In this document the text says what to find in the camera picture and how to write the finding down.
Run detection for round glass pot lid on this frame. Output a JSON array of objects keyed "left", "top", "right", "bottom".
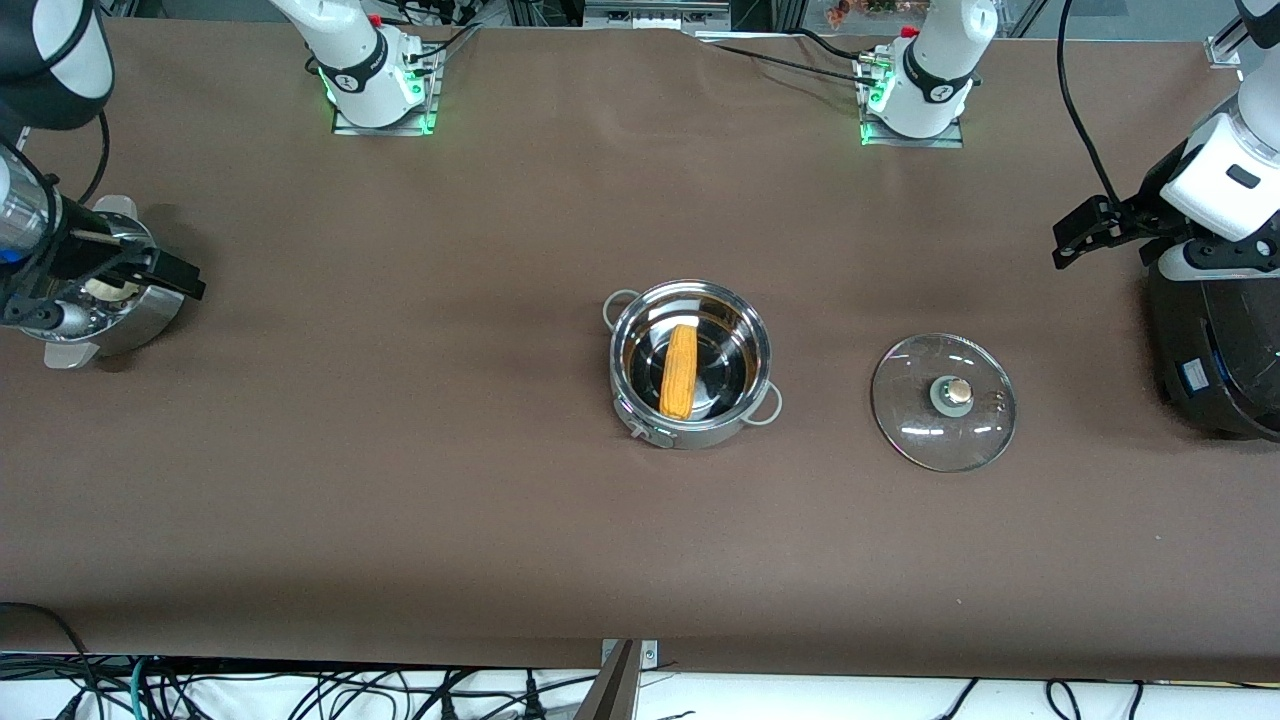
[{"left": 871, "top": 333, "right": 1018, "bottom": 473}]

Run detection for yellow corn cob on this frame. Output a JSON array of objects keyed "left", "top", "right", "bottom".
[{"left": 659, "top": 323, "right": 699, "bottom": 422}]

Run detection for steel steamer pot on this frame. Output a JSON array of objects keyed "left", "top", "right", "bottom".
[{"left": 40, "top": 195, "right": 189, "bottom": 371}]

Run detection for black rice cooker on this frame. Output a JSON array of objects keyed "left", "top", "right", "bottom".
[{"left": 1145, "top": 235, "right": 1280, "bottom": 443}]

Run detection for brown table cover sheet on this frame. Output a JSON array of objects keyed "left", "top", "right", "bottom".
[{"left": 0, "top": 20, "right": 1280, "bottom": 683}]

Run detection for grey metal box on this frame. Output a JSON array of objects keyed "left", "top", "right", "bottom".
[{"left": 583, "top": 0, "right": 731, "bottom": 31}]

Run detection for dark metal pole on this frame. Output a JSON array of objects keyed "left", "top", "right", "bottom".
[{"left": 575, "top": 640, "right": 641, "bottom": 720}]

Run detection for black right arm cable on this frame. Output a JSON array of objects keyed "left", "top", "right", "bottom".
[{"left": 0, "top": 110, "right": 111, "bottom": 301}]

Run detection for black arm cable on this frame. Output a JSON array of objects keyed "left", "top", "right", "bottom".
[
  {"left": 0, "top": 110, "right": 111, "bottom": 301},
  {"left": 1057, "top": 0, "right": 1151, "bottom": 226}
]

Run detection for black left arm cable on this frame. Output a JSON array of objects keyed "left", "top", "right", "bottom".
[{"left": 1057, "top": 0, "right": 1151, "bottom": 226}]

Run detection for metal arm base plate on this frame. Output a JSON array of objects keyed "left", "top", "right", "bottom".
[
  {"left": 855, "top": 60, "right": 964, "bottom": 149},
  {"left": 332, "top": 45, "right": 441, "bottom": 136}
]

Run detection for green cable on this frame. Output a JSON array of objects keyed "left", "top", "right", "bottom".
[{"left": 125, "top": 655, "right": 161, "bottom": 720}]

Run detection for steel pot pale green handles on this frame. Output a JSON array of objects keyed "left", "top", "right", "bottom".
[{"left": 603, "top": 283, "right": 784, "bottom": 449}]

